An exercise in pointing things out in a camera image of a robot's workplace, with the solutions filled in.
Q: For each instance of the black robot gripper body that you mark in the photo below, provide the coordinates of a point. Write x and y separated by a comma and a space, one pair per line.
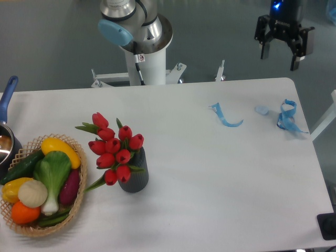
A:
284, 22

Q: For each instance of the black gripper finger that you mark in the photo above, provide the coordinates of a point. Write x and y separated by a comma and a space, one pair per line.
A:
301, 45
262, 36

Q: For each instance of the red tulip bouquet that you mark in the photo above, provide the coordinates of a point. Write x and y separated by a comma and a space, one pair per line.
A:
114, 150

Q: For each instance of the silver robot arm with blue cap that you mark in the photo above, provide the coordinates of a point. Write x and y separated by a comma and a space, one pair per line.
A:
137, 27

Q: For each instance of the dark grey ribbed vase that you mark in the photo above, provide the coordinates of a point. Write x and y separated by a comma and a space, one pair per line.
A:
138, 179

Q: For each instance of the small light blue cap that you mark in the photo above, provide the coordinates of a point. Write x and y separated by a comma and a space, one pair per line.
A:
262, 110

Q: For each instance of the tangled blue ribbon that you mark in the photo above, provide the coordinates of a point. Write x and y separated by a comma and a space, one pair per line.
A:
286, 119

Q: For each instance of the blue ribbon strip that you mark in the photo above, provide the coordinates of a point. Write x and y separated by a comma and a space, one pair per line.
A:
217, 109

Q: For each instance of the black device at table edge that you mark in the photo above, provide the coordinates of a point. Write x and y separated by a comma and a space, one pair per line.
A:
327, 225

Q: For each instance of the purple sweet potato toy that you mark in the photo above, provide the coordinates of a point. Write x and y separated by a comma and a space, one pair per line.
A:
70, 189

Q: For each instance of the green bok choy toy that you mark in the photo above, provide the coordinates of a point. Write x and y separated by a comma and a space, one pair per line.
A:
53, 171

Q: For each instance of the woven wicker basket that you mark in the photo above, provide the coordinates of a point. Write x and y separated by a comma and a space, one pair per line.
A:
32, 229

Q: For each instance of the green bean pods toy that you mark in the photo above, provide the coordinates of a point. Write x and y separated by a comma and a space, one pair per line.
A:
53, 219

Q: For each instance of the green cucumber toy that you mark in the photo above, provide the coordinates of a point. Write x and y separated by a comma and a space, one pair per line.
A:
24, 168

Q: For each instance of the cream garlic bulb toy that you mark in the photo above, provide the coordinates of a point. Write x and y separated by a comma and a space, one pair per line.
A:
33, 193

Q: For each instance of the yellow bell pepper toy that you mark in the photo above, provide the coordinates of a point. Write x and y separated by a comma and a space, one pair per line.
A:
10, 189

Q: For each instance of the orange fruit toy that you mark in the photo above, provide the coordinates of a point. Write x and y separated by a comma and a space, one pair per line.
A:
21, 214

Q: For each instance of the white furniture frame right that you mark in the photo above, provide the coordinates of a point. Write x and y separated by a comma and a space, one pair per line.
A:
325, 120

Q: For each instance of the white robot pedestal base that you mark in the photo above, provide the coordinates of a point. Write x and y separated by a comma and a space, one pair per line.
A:
143, 69

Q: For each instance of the blue handled saucepan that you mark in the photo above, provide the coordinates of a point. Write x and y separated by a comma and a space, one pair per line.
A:
10, 145

